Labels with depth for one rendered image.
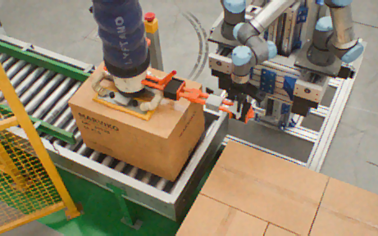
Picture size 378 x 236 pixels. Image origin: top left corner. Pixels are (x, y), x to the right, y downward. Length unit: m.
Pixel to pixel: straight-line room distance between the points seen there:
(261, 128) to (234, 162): 0.65
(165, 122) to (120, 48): 0.44
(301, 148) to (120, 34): 1.58
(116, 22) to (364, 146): 2.15
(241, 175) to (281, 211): 0.29
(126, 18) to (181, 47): 2.13
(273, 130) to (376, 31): 1.72
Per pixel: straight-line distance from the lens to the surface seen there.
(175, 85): 2.06
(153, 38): 2.67
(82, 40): 4.23
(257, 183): 2.38
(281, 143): 2.96
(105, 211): 2.99
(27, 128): 2.30
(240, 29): 1.86
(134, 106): 2.16
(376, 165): 3.28
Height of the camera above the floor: 2.57
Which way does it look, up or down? 50 degrees down
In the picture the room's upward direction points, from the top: 5 degrees counter-clockwise
